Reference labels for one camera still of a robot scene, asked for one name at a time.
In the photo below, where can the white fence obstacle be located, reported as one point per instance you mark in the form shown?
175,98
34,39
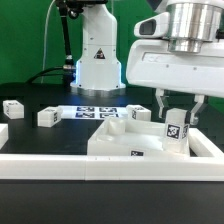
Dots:
206,165

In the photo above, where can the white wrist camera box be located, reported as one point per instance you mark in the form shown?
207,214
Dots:
154,27

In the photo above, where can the black camera pole with cables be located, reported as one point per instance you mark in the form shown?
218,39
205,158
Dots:
66,8

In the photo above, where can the white square table top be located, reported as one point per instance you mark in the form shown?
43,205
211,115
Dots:
126,137

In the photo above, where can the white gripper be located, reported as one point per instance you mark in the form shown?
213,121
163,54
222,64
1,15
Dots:
150,64

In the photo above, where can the sheet of fiducial markers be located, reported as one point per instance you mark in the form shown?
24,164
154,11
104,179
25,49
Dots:
92,112

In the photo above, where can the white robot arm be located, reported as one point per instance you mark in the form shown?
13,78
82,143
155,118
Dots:
180,49

